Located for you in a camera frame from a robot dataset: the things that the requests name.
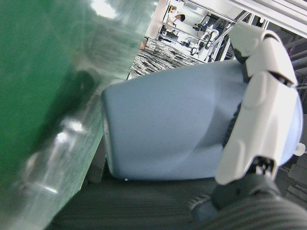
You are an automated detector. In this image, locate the green conveyor belt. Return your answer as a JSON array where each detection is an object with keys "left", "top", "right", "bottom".
[{"left": 0, "top": 0, "right": 156, "bottom": 230}]

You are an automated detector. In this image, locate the person with black hair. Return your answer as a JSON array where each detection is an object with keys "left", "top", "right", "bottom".
[{"left": 167, "top": 11, "right": 187, "bottom": 32}]

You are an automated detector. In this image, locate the light blue cup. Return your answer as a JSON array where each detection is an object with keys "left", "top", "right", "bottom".
[{"left": 100, "top": 59, "right": 303, "bottom": 180}]

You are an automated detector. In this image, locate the right robot dexterous hand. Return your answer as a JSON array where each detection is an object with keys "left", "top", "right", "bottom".
[{"left": 50, "top": 21, "right": 307, "bottom": 230}]

